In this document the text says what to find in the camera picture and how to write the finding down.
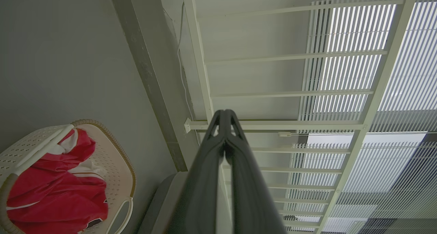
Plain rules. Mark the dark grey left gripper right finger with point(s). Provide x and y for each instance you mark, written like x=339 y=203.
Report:
x=249 y=193

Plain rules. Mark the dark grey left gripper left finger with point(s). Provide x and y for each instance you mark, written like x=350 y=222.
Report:
x=201 y=186

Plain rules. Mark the white laundry basket brown rim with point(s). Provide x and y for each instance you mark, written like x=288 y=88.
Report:
x=116 y=172

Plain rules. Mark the white metal railing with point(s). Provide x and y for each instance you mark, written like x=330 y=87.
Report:
x=205 y=77

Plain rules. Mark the red and white jersey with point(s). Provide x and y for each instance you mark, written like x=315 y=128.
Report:
x=54 y=196

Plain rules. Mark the white vertical window blinds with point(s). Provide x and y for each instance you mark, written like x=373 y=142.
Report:
x=403 y=73

